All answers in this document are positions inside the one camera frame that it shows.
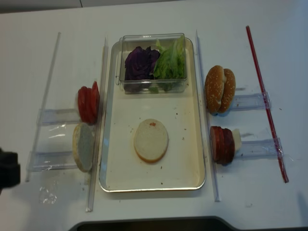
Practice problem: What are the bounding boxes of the clear rail of tray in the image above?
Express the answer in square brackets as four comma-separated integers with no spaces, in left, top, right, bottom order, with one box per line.
[86,37,109,213]
[195,30,220,202]

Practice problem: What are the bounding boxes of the rear tomato slice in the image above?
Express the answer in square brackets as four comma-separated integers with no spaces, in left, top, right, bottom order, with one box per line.
[77,86,90,124]

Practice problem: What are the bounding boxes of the green lettuce leaves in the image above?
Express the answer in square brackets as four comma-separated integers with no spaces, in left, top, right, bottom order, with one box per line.
[153,35,185,79]

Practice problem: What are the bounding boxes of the middle meat patty slice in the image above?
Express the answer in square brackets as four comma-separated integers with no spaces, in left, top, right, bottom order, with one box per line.
[218,127,227,165]

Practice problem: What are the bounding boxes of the white foam pusher right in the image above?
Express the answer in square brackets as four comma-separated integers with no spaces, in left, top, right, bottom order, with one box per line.
[232,129,242,152]

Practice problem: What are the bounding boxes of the clear far left rail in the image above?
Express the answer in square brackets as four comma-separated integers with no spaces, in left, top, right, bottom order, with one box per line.
[26,32,61,182]

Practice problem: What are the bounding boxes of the rear sesame bun top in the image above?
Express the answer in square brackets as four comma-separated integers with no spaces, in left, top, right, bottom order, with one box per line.
[218,68,236,113]

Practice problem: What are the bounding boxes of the front meat patty slice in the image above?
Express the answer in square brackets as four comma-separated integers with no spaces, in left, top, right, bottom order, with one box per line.
[210,126,220,162]

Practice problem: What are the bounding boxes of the clear bun top holder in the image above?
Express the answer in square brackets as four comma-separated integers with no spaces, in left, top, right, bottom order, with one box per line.
[230,92,271,111]

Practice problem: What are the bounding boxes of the front sesame bun top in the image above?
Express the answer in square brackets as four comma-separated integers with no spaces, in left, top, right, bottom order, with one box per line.
[205,65,226,113]

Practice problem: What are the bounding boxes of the clear bun holder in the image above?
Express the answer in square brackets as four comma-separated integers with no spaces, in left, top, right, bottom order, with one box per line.
[27,151,77,172]
[230,92,271,111]

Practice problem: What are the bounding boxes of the dark table edge panel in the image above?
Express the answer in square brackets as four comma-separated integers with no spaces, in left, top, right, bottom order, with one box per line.
[70,217,237,231]

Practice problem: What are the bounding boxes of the front tomato slice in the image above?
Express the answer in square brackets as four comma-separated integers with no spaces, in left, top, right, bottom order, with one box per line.
[91,81,100,120]

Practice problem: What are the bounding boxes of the clear bun bottom holder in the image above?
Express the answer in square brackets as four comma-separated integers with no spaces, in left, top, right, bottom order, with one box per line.
[27,151,77,172]

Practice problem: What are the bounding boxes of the tomato slice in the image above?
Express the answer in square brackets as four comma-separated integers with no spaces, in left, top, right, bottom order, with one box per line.
[86,88,95,124]
[77,86,90,124]
[91,81,100,120]

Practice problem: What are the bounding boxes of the clear rail right of tray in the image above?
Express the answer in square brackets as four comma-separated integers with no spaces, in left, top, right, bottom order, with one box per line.
[195,30,220,202]

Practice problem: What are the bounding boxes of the bun slice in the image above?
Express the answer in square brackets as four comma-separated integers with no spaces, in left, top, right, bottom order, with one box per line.
[72,123,94,172]
[133,118,169,163]

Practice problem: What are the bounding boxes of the clear rail left of tray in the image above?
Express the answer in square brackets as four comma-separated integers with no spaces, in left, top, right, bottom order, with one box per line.
[86,37,109,213]

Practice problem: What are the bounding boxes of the red plastic strip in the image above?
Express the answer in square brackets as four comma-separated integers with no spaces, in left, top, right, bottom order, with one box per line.
[246,26,289,183]

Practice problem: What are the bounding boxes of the metal baking tray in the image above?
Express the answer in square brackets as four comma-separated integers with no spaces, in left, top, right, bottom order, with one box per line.
[99,39,207,193]

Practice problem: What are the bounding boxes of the clear plastic container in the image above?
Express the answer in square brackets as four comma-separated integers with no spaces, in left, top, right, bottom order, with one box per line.
[117,33,187,94]

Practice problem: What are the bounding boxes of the sesame bun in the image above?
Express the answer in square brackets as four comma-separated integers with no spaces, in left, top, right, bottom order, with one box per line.
[205,65,226,113]
[218,68,236,113]

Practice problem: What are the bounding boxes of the purple cabbage leaf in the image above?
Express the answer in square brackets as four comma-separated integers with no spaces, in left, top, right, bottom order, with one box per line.
[125,46,160,81]

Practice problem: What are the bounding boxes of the meat patty slice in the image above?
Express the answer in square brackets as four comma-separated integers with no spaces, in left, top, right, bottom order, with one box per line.
[210,126,220,162]
[218,127,227,165]
[223,128,235,165]

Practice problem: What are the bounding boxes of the middle tomato slice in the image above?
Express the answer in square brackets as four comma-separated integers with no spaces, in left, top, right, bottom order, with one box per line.
[86,88,95,124]

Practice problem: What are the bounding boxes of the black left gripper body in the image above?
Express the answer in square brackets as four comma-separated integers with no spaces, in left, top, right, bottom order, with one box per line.
[0,149,21,192]

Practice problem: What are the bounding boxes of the clear meat holder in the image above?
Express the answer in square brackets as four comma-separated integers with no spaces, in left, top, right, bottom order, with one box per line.
[234,138,284,160]

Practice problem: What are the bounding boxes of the clear tomato holder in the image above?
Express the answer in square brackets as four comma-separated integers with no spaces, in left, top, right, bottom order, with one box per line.
[37,109,81,126]

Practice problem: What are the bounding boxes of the rear meat patty slice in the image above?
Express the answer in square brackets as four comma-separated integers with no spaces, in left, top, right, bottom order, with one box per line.
[223,128,235,165]

